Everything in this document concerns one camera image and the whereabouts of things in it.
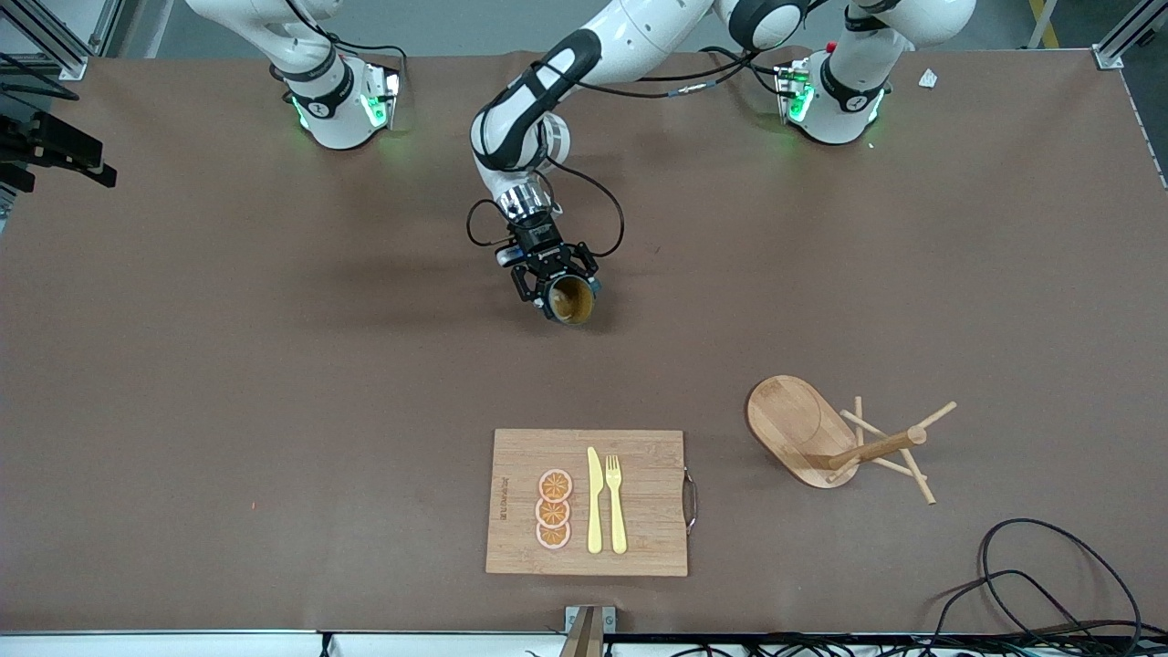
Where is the dark teal cup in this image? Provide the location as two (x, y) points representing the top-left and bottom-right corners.
(545, 274), (603, 327)

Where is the arm base black cable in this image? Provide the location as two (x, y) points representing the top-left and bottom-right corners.
(698, 44), (787, 99)
(283, 0), (409, 88)

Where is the metal table edge bracket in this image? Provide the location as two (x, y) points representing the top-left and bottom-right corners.
(559, 605), (618, 657)

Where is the left arm black wrist cable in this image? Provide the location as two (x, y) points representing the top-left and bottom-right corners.
(465, 50), (763, 261)

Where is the right arm black wrist cable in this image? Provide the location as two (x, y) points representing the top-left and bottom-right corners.
(0, 52), (81, 103)

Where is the yellow plastic fork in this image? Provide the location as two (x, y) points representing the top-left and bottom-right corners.
(605, 454), (629, 556)

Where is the left arm base black cable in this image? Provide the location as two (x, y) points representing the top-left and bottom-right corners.
(698, 44), (787, 99)

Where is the yellow plastic knife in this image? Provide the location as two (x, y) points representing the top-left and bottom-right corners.
(587, 446), (604, 555)

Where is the black cable small loop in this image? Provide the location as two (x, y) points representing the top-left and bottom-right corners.
(929, 569), (1110, 640)

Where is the arm black wrist cable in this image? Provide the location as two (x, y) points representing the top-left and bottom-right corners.
(465, 50), (763, 261)
(0, 52), (81, 103)

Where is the aluminium frame profile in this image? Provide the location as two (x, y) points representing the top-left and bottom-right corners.
(0, 0), (124, 81)
(1093, 0), (1168, 71)

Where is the bamboo cutting board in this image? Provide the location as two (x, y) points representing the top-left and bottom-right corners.
(485, 428), (699, 578)

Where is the wooden cup rack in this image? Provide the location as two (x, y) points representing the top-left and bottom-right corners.
(746, 374), (959, 506)

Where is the brown table cover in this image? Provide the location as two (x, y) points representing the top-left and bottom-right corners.
(0, 47), (1168, 637)

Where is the black cable large loop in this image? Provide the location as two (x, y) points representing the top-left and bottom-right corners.
(979, 518), (1143, 640)

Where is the right arm base black cable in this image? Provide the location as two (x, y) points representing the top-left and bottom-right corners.
(283, 0), (409, 88)

